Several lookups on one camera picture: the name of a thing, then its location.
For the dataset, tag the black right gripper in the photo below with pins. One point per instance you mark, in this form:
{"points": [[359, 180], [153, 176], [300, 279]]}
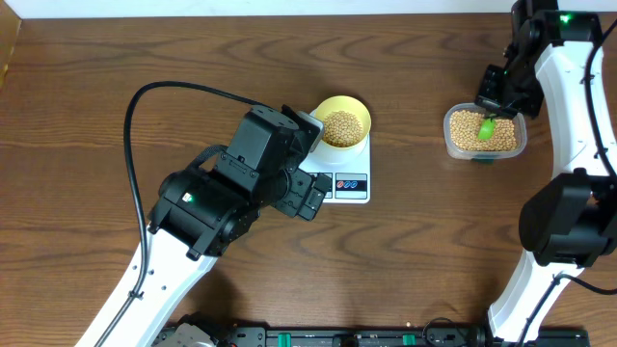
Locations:
{"points": [[486, 97]]}

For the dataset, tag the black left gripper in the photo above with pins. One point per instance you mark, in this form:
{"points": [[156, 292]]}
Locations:
{"points": [[290, 200]]}

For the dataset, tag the green plastic measuring scoop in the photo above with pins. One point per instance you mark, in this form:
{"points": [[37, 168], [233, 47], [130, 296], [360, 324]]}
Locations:
{"points": [[487, 128]]}

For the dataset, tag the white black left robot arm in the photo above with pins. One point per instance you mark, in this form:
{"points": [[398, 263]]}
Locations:
{"points": [[205, 207]]}

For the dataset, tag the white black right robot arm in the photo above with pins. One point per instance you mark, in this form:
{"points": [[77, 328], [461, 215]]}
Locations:
{"points": [[554, 62]]}

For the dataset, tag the white digital kitchen scale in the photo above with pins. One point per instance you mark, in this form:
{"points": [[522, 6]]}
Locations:
{"points": [[348, 168]]}

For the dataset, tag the yellow plastic bowl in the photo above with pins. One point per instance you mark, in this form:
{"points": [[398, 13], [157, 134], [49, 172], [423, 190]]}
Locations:
{"points": [[348, 104]]}

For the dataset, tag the clear container of soybeans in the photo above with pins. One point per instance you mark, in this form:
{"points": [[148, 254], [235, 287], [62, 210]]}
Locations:
{"points": [[460, 128]]}

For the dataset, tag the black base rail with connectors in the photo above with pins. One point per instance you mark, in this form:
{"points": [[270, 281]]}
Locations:
{"points": [[197, 330]]}

